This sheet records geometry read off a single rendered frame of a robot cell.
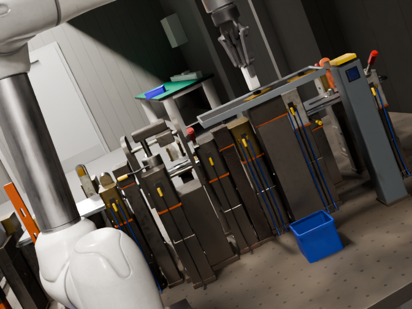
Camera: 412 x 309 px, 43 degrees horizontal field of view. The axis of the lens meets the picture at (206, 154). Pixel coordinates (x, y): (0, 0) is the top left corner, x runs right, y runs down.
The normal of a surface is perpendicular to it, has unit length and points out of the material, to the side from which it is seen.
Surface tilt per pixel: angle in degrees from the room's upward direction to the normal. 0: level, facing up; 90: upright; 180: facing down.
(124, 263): 75
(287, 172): 90
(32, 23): 131
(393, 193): 90
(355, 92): 90
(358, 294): 0
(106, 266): 68
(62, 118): 90
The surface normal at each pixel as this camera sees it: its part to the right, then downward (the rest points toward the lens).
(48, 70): 0.26, 0.12
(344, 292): -0.40, -0.89
